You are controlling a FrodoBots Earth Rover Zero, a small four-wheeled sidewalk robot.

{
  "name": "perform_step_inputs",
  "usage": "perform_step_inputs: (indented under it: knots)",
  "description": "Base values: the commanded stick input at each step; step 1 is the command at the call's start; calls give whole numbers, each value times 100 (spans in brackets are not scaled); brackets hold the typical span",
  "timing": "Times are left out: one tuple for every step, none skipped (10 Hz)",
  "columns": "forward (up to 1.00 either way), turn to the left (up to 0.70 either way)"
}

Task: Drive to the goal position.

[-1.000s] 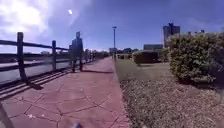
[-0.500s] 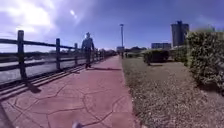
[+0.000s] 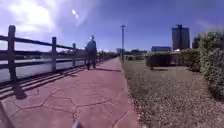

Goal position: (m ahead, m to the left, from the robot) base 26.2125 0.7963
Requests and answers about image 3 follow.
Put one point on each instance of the tall lamp pole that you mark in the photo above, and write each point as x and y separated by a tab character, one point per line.
122	43

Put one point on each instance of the person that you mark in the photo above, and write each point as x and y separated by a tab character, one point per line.
90	50

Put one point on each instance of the red paved path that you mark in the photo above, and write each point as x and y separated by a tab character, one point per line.
93	96

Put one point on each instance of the low trimmed hedge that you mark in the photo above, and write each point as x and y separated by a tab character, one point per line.
158	59

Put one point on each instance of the low building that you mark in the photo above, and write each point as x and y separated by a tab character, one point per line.
161	48

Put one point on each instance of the dry grass ground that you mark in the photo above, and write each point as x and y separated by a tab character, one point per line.
166	96

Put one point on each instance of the robot's own part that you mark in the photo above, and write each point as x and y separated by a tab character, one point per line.
77	125

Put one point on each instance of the tall dark building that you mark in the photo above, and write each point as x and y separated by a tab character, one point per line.
180	38

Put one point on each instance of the rounded green bush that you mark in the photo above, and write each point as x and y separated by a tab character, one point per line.
190	58

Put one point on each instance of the water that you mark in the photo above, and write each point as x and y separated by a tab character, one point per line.
30	70

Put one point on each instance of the large green hedge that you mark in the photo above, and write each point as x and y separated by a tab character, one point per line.
211	60

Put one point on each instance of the dark wooden rail fence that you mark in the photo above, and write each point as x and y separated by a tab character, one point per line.
11	50

